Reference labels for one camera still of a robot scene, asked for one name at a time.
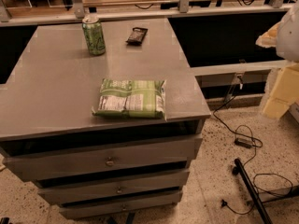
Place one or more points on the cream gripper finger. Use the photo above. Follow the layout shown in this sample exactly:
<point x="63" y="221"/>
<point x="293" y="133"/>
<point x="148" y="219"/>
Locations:
<point x="269" y="38"/>

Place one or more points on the green soda can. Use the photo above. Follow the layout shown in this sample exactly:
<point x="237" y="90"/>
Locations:
<point x="94" y="36"/>

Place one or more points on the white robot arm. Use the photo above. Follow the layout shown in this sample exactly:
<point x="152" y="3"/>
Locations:
<point x="284" y="36"/>

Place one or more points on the green jalapeno chip bag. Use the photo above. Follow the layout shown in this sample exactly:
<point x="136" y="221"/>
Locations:
<point x="137" y="99"/>

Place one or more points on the dark snack bar wrapper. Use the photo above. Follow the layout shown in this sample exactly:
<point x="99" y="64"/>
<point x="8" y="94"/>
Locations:
<point x="137" y="36"/>

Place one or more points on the black stand leg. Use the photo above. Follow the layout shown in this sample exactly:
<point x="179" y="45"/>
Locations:
<point x="239" y="169"/>

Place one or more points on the bottom grey drawer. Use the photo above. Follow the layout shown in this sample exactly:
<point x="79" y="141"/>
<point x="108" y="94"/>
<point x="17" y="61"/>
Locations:
<point x="122" y="204"/>

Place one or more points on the grey drawer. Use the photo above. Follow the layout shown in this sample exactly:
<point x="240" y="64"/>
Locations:
<point x="89" y="160"/>
<point x="122" y="204"/>
<point x="114" y="187"/>

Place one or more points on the grey metal railing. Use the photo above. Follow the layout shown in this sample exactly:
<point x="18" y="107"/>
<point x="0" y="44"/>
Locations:
<point x="19" y="13"/>

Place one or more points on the top grey drawer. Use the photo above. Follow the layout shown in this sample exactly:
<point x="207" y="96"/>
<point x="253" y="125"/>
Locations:
<point x="89" y="160"/>

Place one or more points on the middle grey drawer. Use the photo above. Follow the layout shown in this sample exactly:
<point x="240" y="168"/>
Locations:
<point x="114" y="187"/>

